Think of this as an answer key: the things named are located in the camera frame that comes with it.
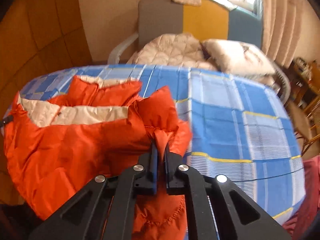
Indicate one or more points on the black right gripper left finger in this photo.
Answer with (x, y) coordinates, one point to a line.
(104, 208)

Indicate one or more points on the grey yellow blue headboard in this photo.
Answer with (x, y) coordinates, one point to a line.
(209, 20)

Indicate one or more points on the wooden wardrobe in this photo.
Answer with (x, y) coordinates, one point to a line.
(39, 37)

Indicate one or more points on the white plastic chair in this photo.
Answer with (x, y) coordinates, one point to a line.
(115, 54)

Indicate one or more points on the beige quilted garment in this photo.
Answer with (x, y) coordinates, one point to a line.
(178, 50)

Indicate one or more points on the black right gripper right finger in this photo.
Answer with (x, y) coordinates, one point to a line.
(217, 208)

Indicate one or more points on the beige curtain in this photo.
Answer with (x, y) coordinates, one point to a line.
(282, 26)

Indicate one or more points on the beige quilted pillow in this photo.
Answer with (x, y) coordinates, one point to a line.
(238, 58)

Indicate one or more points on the cluttered wooden desk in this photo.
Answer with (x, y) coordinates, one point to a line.
(304, 81)

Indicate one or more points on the orange down jacket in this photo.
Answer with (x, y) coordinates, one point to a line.
(55, 147)

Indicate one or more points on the blue plaid bed sheet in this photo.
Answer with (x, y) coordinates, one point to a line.
(239, 128)

